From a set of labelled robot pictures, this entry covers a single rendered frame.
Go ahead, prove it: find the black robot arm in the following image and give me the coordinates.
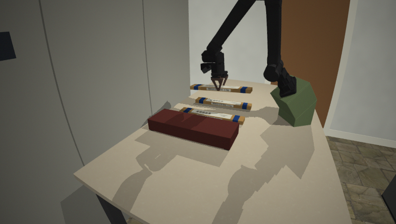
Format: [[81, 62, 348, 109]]
[[200, 0, 297, 98]]

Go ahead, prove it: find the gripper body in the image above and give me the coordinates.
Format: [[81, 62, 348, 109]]
[[211, 63, 228, 78]]

